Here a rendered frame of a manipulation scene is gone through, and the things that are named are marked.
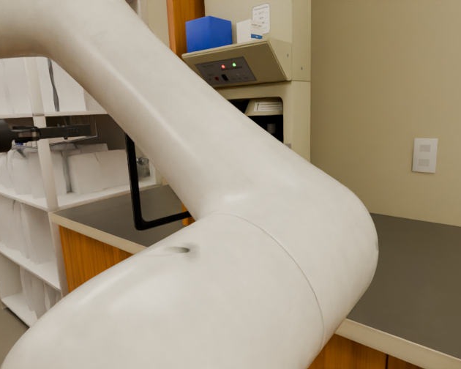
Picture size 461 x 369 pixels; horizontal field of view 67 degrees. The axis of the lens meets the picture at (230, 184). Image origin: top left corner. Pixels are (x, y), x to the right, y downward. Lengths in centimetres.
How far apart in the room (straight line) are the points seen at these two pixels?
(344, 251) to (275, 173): 8
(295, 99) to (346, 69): 43
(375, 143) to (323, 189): 112
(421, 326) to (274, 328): 58
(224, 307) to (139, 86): 23
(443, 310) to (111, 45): 74
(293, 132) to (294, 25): 29
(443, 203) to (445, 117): 29
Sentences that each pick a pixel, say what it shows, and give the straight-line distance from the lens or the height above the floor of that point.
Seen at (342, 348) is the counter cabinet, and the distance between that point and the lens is 83.
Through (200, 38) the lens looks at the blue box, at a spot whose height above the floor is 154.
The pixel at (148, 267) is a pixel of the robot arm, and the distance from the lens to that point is 19.
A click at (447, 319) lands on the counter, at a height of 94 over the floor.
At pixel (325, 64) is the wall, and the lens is 147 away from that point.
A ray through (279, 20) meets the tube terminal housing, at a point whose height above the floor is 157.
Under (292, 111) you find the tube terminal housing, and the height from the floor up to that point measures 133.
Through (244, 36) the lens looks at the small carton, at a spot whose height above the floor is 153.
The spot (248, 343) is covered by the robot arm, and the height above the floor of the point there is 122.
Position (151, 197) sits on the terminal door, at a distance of 109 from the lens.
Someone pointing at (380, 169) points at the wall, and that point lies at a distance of 140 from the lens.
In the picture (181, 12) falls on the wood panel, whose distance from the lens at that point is 125.
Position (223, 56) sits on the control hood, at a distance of 105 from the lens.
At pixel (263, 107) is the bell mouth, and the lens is 111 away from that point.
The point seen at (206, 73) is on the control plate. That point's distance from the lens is 114.
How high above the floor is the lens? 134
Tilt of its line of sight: 12 degrees down
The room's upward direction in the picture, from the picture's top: 2 degrees counter-clockwise
